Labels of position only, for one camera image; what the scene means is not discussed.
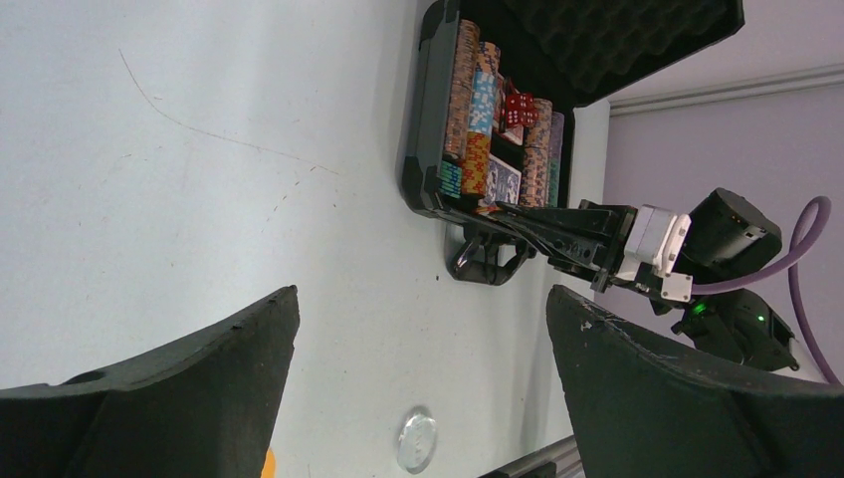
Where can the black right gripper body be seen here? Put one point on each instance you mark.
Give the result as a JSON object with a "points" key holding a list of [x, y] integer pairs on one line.
{"points": [[616, 246]]}

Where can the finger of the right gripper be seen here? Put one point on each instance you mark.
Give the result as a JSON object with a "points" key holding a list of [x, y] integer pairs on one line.
{"points": [[571, 253], [588, 219]]}

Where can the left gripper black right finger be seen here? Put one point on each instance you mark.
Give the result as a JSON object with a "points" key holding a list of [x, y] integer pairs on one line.
{"points": [[642, 405]]}

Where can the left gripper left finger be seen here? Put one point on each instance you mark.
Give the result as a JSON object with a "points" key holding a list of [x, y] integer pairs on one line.
{"points": [[204, 405]]}

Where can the yellow big blind button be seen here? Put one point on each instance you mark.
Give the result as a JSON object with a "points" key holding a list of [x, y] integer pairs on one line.
{"points": [[269, 467]]}

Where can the black poker case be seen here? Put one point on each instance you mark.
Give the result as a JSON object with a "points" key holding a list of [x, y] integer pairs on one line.
{"points": [[573, 53]]}

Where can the clear dealer button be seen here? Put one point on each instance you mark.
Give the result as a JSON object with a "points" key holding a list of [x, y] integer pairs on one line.
{"points": [[417, 440]]}

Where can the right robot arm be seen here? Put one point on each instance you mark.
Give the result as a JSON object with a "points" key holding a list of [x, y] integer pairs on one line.
{"points": [[700, 263]]}

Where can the red dice set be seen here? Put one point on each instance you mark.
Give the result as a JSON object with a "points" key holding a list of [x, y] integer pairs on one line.
{"points": [[515, 111]]}

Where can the pink brown chip stack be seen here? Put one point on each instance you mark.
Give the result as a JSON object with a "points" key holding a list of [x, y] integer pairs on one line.
{"points": [[535, 171]]}

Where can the blue playing card deck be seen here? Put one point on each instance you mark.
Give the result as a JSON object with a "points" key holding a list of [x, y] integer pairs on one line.
{"points": [[503, 184]]}

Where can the purple green chip stack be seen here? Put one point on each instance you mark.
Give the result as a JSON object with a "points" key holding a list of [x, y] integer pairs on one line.
{"points": [[554, 159]]}

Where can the blue orange chip stack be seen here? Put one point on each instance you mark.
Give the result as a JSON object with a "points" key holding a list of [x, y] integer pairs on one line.
{"points": [[475, 164]]}

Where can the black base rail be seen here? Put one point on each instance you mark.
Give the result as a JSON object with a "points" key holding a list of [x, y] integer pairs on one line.
{"points": [[560, 459]]}

